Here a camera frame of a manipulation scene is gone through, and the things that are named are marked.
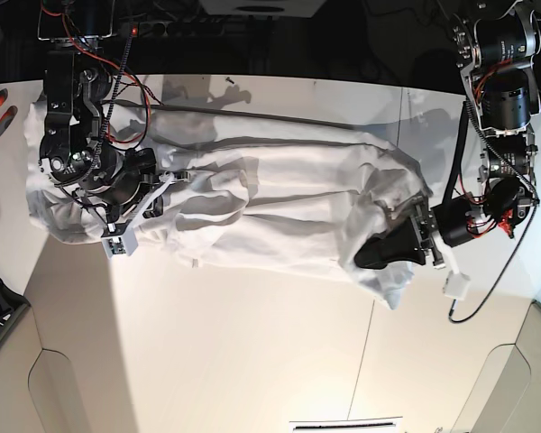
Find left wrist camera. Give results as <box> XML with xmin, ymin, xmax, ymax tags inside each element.
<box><xmin>443</xmin><ymin>271</ymin><xmax>471</xmax><ymax>300</ymax></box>

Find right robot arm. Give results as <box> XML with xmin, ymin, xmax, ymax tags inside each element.
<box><xmin>38</xmin><ymin>1</ymin><xmax>188</xmax><ymax>235</ymax></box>

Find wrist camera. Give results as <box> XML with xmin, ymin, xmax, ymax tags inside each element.
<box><xmin>101</xmin><ymin>228</ymin><xmax>139</xmax><ymax>259</ymax></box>
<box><xmin>443</xmin><ymin>271</ymin><xmax>471</xmax><ymax>300</ymax></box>

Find white t-shirt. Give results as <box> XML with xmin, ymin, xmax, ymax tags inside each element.
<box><xmin>23</xmin><ymin>97</ymin><xmax>434</xmax><ymax>311</ymax></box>

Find black power strip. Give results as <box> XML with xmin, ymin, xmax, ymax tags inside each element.
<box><xmin>115</xmin><ymin>17</ymin><xmax>249</xmax><ymax>39</ymax></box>

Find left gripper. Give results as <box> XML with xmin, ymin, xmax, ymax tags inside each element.
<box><xmin>353</xmin><ymin>197</ymin><xmax>458</xmax><ymax>273</ymax></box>

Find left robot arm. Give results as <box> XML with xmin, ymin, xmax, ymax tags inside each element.
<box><xmin>354</xmin><ymin>1</ymin><xmax>541</xmax><ymax>270</ymax></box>

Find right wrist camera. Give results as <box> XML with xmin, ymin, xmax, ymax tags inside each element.
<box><xmin>101</xmin><ymin>228</ymin><xmax>139</xmax><ymax>259</ymax></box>

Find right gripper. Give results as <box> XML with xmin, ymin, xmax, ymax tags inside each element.
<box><xmin>103</xmin><ymin>148</ymin><xmax>191</xmax><ymax>233</ymax></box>

